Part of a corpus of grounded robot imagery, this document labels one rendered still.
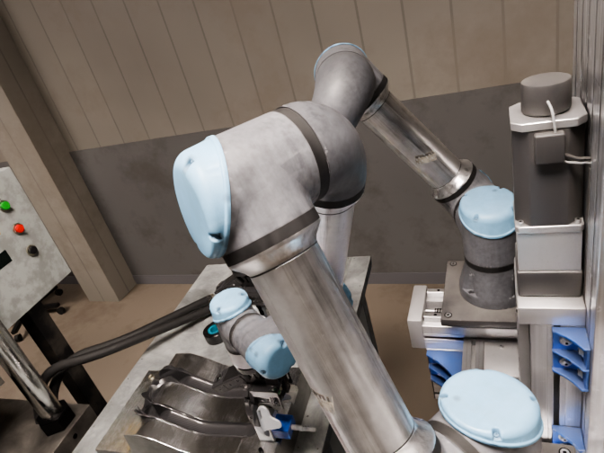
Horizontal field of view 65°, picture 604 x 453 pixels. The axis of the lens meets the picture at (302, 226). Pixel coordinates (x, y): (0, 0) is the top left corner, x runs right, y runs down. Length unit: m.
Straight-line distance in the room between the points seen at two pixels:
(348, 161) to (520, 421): 0.35
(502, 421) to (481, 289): 0.50
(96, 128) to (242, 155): 2.84
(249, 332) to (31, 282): 1.01
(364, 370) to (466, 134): 1.98
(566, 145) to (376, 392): 0.39
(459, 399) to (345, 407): 0.17
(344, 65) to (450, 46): 1.45
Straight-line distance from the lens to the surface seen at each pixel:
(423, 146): 1.06
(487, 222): 1.00
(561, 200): 0.72
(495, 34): 2.31
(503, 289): 1.09
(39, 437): 1.70
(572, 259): 0.77
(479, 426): 0.62
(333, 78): 0.89
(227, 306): 0.86
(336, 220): 0.64
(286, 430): 1.11
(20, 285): 1.69
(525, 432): 0.63
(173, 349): 1.66
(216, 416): 1.26
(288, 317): 0.50
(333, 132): 0.52
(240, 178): 0.47
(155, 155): 3.08
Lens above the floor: 1.77
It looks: 28 degrees down
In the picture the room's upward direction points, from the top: 16 degrees counter-clockwise
